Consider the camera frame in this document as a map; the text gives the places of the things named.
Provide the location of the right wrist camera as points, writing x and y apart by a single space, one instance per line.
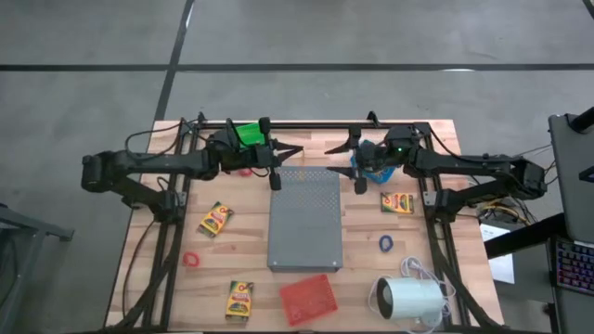
401 134

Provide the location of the grey mounting bracket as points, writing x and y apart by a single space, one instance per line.
429 198
181 198

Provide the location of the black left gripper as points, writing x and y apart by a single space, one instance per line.
250 158

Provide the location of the grey perforated metal stand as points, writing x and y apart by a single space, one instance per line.
305 222

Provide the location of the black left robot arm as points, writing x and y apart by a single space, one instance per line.
153 162

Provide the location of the black rail clamp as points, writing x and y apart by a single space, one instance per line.
372 119
201 118

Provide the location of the yellow Crayola crayon box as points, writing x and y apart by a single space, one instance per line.
215 219
239 300
397 203

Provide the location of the black pole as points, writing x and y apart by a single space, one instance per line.
584 120

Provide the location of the blue plastic basket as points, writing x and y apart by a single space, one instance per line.
381 177

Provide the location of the black aluminium table frame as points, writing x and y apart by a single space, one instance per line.
315 125

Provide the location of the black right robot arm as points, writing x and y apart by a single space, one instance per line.
464 162

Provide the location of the green plastic basket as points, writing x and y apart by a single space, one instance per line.
250 133

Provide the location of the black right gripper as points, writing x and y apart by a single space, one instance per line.
376 155

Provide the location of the grey metal side table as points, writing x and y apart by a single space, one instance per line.
28 227

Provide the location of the white cylindrical camera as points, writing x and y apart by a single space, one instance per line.
413 297

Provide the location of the backlit keyboard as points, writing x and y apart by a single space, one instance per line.
575 266

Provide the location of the white paper sheet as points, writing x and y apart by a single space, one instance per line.
503 269

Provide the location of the red plastic basket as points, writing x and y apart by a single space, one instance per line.
307 299

